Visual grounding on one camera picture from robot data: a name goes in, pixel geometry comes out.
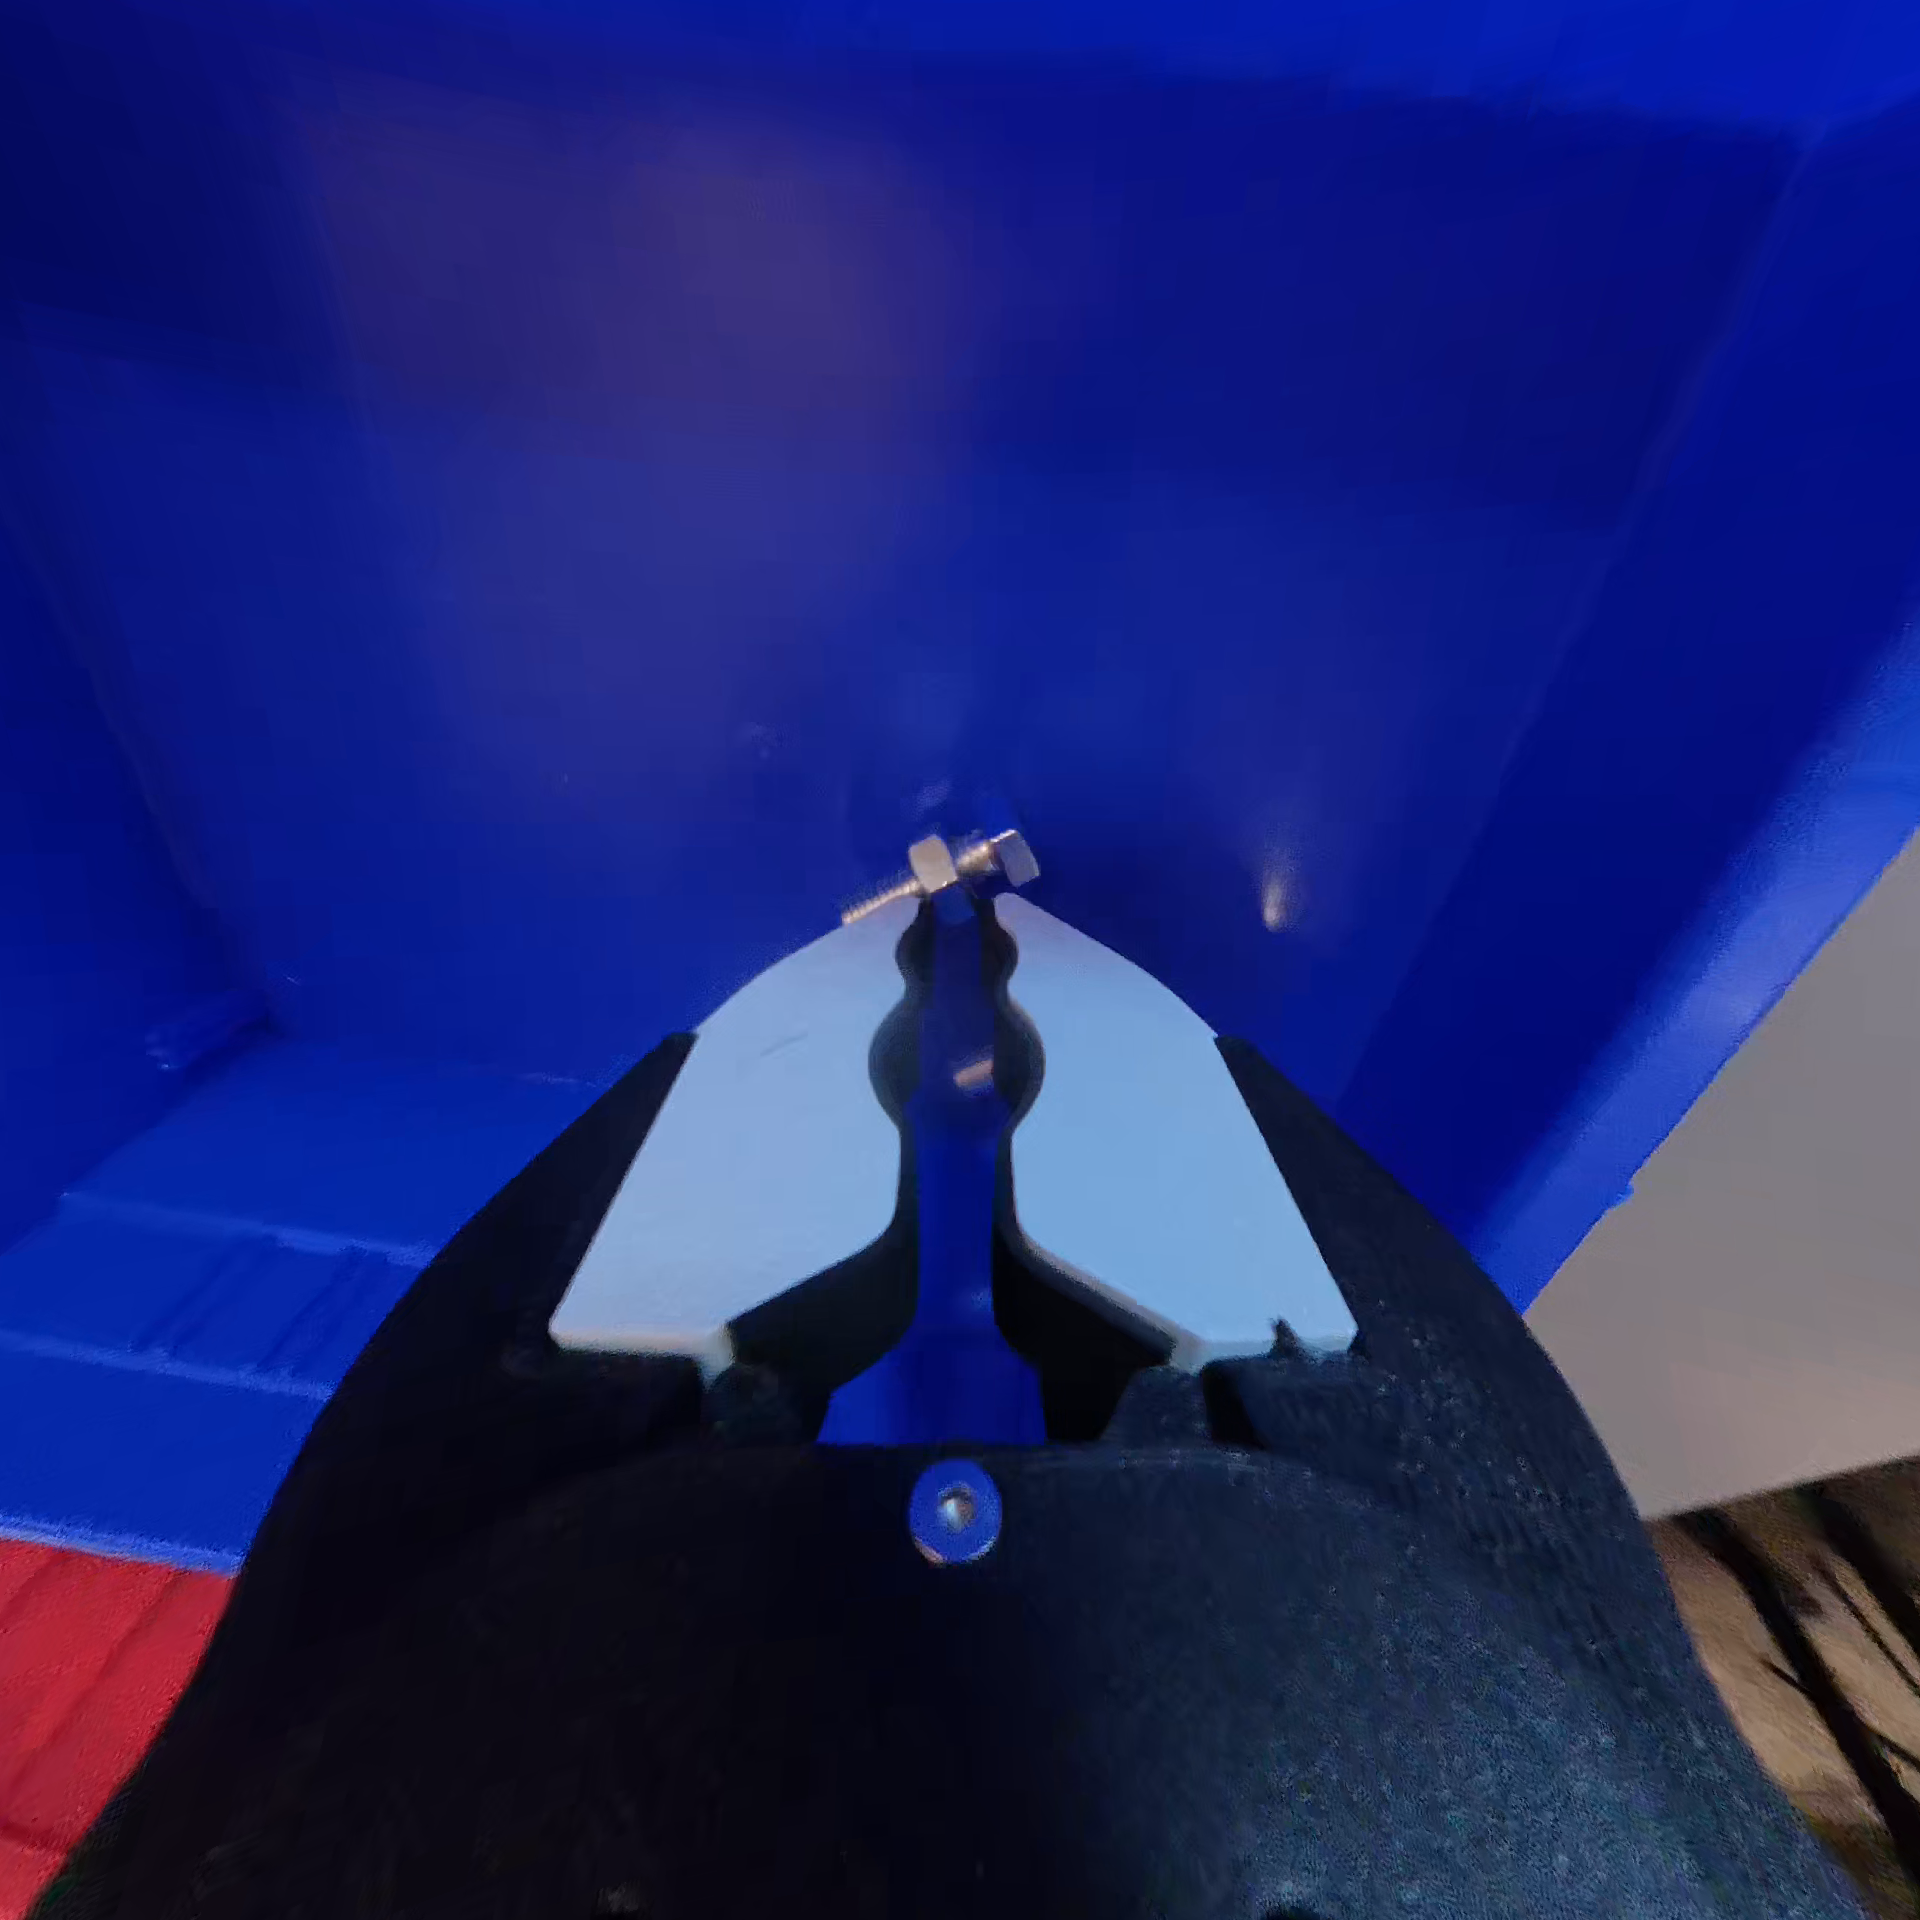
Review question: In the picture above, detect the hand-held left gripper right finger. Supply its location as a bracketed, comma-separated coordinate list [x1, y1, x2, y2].
[981, 891, 1361, 1373]

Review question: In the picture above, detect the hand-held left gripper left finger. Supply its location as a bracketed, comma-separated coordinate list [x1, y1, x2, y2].
[552, 891, 934, 1373]

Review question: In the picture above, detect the thin steel screw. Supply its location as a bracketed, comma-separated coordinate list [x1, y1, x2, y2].
[841, 830, 1046, 926]

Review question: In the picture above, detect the blue plastic bin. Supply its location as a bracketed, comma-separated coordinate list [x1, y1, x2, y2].
[0, 0, 1920, 1577]

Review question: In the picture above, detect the red plastic container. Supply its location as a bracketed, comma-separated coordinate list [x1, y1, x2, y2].
[0, 1530, 248, 1866]

